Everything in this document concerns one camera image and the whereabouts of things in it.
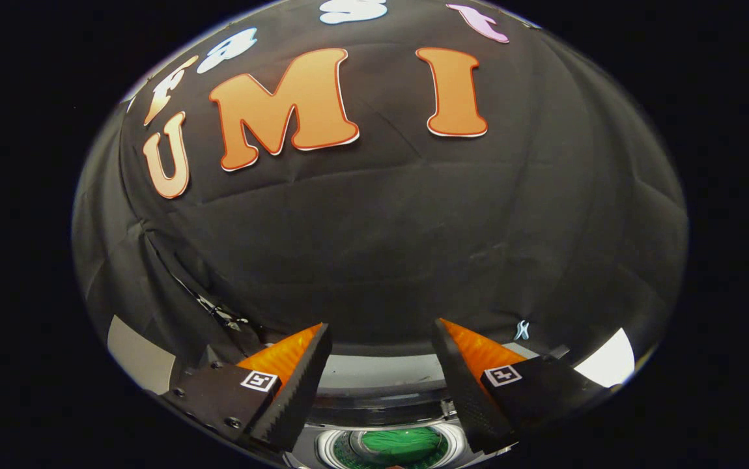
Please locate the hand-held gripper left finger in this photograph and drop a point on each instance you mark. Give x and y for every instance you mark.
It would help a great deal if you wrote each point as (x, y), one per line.
(296, 391)

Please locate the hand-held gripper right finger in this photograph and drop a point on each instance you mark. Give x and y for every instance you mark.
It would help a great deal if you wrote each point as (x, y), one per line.
(469, 391)

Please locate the grey washing machine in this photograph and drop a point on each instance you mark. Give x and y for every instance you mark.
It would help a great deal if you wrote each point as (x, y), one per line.
(325, 451)

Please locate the green polo shirt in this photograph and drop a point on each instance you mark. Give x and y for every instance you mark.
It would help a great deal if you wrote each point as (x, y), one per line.
(400, 444)

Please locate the small pale blue clip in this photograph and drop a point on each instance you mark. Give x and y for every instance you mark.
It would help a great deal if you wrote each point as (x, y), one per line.
(522, 330)

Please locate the white flat board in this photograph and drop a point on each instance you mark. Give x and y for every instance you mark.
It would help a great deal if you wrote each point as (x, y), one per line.
(609, 361)

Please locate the grey flat board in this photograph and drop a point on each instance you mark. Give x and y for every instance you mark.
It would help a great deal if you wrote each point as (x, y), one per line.
(140, 355)

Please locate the black backdrop cloth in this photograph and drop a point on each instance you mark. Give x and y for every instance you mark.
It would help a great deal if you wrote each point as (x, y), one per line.
(381, 228)

